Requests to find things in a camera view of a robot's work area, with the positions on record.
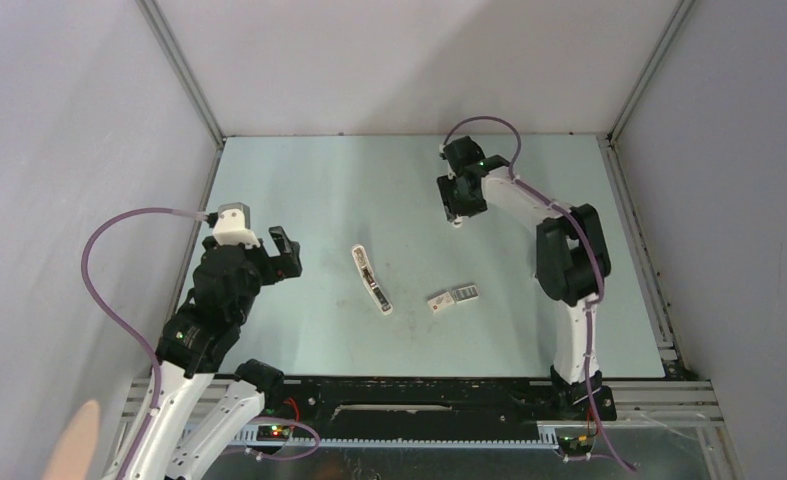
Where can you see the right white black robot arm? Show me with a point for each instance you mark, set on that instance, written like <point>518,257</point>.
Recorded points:
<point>571,254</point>

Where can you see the right small circuit board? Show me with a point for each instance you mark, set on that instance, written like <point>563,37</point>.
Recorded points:
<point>575,448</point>

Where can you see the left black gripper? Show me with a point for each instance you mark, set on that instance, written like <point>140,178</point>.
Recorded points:
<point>288,263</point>

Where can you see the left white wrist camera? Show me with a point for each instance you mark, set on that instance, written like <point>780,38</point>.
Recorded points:
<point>230,226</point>

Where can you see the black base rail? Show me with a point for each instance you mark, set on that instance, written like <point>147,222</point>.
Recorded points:
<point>435,410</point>

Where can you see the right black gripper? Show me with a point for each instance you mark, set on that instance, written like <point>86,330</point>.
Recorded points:
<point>446,184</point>

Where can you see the small circuit board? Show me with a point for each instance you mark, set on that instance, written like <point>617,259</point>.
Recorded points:
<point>575,448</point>
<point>274,433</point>

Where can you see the left small circuit board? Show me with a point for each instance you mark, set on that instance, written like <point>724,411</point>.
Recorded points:
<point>274,433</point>

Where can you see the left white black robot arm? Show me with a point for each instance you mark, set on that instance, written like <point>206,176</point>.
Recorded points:
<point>190,352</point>

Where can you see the long white stapler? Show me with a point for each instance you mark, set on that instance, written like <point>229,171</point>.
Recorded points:
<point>369,280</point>

